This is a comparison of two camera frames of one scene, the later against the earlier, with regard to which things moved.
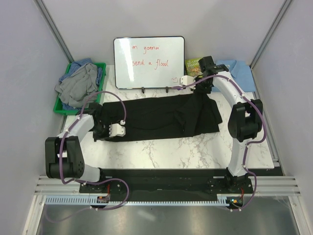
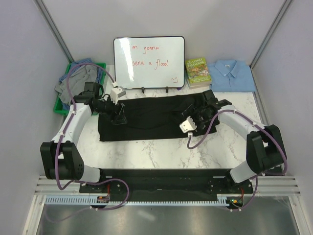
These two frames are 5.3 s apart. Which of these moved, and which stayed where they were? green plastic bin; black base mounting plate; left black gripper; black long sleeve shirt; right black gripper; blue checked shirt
Moved: left black gripper; right black gripper
Stayed: blue checked shirt; black base mounting plate; green plastic bin; black long sleeve shirt
